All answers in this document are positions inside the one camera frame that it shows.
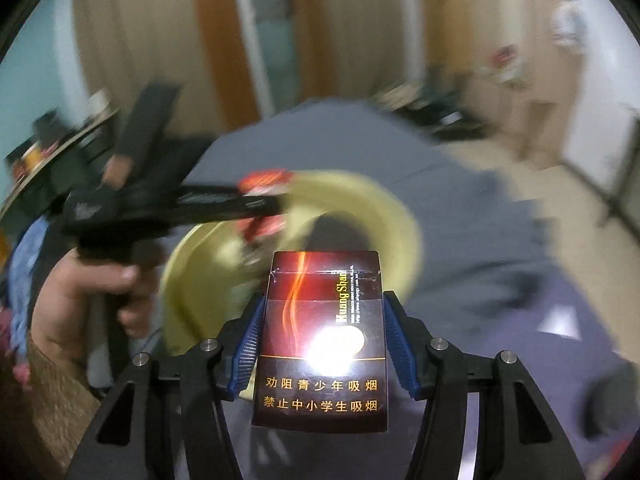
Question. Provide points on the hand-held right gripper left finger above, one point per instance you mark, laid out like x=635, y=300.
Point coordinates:
x=246, y=347

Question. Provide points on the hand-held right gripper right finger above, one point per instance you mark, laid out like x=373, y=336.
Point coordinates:
x=398, y=347

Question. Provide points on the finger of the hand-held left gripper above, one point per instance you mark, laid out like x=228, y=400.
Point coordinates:
x=225, y=205

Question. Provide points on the red cigarette box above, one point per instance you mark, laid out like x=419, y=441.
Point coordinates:
x=265, y=181

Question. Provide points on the dark cigarette box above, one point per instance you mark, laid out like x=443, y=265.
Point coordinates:
x=320, y=310

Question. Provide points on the yellow plastic basin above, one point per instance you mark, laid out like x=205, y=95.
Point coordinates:
x=372, y=200

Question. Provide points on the person's left forearm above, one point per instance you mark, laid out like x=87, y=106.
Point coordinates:
x=50, y=410

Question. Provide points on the person's left hand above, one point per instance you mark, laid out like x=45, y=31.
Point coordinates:
x=65, y=300

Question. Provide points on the black desk with wooden edge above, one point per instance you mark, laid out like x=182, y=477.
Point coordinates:
x=60, y=146

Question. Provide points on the orange cup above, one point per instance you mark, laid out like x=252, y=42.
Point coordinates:
x=31, y=158

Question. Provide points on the blue cloth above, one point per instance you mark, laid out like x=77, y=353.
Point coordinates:
x=25, y=280

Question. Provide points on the grey blanket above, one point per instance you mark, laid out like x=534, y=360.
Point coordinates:
x=475, y=240

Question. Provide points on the glass door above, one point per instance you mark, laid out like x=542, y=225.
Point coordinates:
x=270, y=50

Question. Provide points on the beige and orange curtain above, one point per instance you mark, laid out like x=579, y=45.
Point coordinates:
x=360, y=25
x=140, y=35

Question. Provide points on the dark green cloth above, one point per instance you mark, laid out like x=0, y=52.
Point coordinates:
x=440, y=110

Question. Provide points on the wooden shelf unit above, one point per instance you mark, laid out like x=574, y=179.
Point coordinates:
x=535, y=115

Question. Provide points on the pile of colourful packets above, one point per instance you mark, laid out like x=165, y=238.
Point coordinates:
x=510, y=62

